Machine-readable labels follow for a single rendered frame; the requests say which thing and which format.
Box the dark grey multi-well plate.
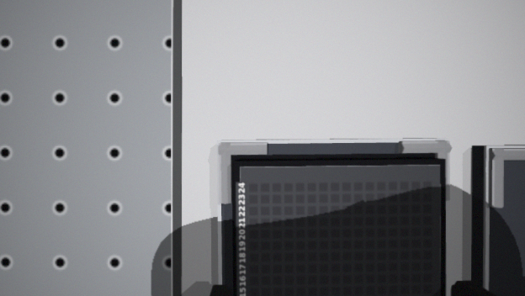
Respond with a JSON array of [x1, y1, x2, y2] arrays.
[[232, 153, 446, 296]]

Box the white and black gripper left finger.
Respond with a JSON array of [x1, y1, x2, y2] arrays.
[[210, 285, 232, 296]]

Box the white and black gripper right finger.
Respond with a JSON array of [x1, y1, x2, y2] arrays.
[[451, 281, 495, 296]]

